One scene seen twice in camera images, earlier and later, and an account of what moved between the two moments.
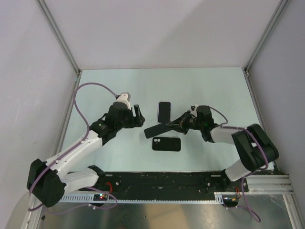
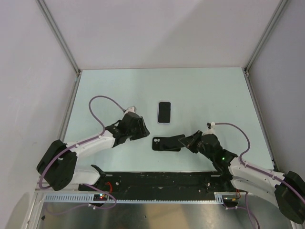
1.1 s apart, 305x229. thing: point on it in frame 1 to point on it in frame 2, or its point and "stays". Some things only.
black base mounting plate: (166, 182) stays
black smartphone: (164, 111) stays
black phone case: (166, 144) stays
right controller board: (230, 200) stays
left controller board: (100, 197) stays
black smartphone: (157, 130) to (170, 144)
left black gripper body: (129, 121) to (139, 131)
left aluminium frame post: (59, 36) stays
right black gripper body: (188, 122) to (196, 145)
